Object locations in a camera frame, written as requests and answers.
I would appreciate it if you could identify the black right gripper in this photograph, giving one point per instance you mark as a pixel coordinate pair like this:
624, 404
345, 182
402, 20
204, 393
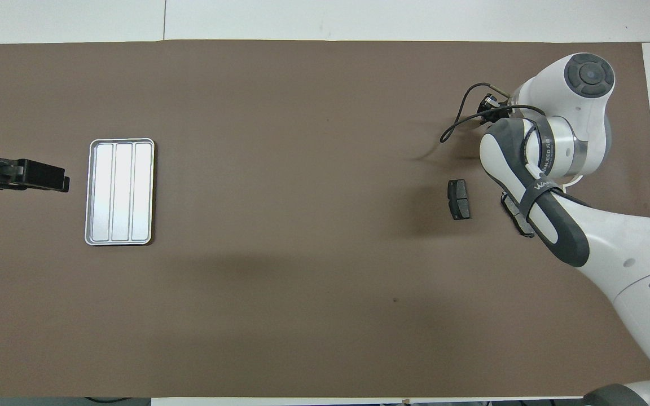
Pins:
493, 108

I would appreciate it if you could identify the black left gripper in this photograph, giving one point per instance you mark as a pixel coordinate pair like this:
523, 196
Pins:
6, 175

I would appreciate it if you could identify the silver ribbed metal tray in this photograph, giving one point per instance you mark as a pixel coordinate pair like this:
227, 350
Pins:
123, 192

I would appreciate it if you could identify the short grey brake pad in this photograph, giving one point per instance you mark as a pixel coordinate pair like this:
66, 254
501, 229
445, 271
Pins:
459, 199

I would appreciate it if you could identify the long grey brake pad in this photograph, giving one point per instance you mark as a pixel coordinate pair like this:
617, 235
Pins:
510, 207

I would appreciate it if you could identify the brown table mat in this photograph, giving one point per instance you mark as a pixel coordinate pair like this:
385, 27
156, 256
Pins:
302, 254

